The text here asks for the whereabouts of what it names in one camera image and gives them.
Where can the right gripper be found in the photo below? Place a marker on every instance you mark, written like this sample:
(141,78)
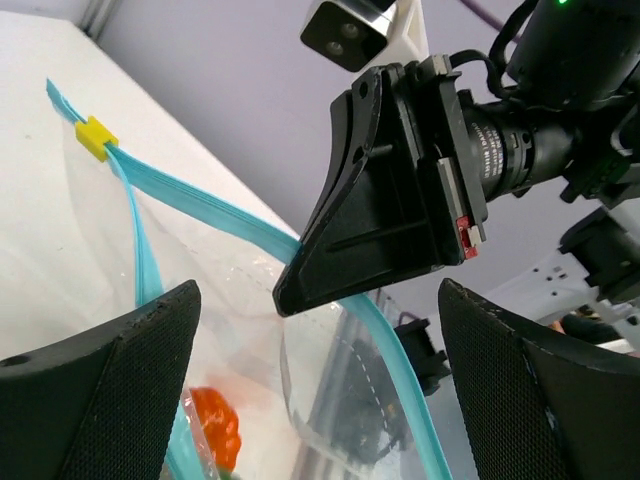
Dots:
(414,163)

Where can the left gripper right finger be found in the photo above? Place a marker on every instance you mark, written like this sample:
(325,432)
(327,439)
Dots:
(538,404)

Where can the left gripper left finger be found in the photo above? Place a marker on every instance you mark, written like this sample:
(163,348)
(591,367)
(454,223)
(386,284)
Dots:
(100,404)

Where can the clear zip top bag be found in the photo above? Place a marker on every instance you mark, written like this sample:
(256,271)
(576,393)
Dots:
(326,394)

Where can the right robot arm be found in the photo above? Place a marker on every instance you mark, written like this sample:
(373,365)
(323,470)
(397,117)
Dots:
(580,60)

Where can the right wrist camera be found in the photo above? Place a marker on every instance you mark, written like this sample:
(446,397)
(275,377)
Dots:
(356,35)

